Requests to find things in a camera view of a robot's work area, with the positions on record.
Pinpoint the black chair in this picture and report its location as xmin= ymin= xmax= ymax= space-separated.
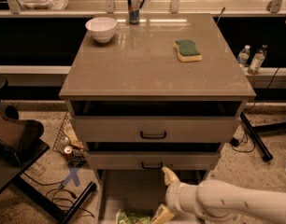
xmin=0 ymin=75 xmax=50 ymax=194

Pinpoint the open bottom drawer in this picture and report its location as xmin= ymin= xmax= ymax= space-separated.
xmin=95 ymin=169 xmax=209 ymax=224

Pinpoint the yellow green sponge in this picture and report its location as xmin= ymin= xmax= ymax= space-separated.
xmin=173 ymin=39 xmax=202 ymax=63

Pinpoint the black floor cable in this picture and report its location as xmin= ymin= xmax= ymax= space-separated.
xmin=22 ymin=171 xmax=96 ymax=218

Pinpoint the middle grey drawer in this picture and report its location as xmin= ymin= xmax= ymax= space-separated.
xmin=85 ymin=151 xmax=220 ymax=170

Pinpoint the wire basket with snacks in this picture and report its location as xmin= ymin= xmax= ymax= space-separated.
xmin=52 ymin=113 xmax=85 ymax=161

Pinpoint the black stand leg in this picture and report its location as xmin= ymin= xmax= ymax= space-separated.
xmin=240 ymin=113 xmax=273 ymax=162

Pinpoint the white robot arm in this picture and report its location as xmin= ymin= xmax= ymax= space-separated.
xmin=151 ymin=167 xmax=286 ymax=224

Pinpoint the blue tape cross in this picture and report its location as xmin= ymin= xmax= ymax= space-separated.
xmin=61 ymin=166 xmax=80 ymax=187

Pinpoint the black table leg bar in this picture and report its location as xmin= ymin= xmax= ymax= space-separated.
xmin=13 ymin=177 xmax=97 ymax=224

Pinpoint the grey drawer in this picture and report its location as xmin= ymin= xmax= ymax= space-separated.
xmin=70 ymin=116 xmax=240 ymax=143
xmin=85 ymin=151 xmax=220 ymax=170

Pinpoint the clear water bottle blue label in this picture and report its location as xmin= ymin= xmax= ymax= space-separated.
xmin=236 ymin=45 xmax=250 ymax=67

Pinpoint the grey drawer cabinet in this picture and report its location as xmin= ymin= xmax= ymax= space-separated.
xmin=60 ymin=14 xmax=255 ymax=223

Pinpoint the red soda can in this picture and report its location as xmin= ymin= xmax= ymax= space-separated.
xmin=64 ymin=146 xmax=73 ymax=161

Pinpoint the top grey drawer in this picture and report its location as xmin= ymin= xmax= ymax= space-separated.
xmin=70 ymin=116 xmax=240 ymax=143

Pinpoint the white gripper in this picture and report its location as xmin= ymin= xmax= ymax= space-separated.
xmin=150 ymin=167 xmax=183 ymax=224

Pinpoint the white ceramic bowl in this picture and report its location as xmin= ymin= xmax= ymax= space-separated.
xmin=85 ymin=17 xmax=118 ymax=43

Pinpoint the clear bottle yellowish label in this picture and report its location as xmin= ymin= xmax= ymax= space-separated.
xmin=247 ymin=45 xmax=268 ymax=75

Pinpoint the green jalapeno chip bag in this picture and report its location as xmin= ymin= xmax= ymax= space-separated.
xmin=116 ymin=209 xmax=150 ymax=224

